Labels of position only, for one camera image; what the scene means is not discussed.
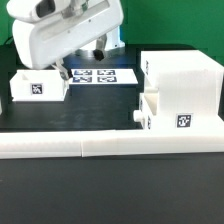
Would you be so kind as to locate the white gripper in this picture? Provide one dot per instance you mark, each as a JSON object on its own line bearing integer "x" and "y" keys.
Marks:
{"x": 45, "y": 31}

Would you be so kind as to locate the white drawer box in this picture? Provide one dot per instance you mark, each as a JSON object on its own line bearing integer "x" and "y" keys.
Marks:
{"x": 38, "y": 85}
{"x": 147, "y": 111}

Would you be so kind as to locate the white front drawer box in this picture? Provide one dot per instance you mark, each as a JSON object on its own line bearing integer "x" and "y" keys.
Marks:
{"x": 147, "y": 111}

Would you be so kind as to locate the white drawer cabinet housing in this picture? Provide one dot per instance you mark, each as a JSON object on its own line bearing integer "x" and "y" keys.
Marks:
{"x": 189, "y": 85}

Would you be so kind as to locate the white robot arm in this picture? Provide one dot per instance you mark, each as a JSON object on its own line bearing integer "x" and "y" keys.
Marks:
{"x": 46, "y": 31}

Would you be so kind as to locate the white marker sheet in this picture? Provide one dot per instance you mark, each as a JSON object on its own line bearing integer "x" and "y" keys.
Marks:
{"x": 103, "y": 77}

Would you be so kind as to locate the white L-shaped fence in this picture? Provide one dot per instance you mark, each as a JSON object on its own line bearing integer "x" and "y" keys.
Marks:
{"x": 207, "y": 137}

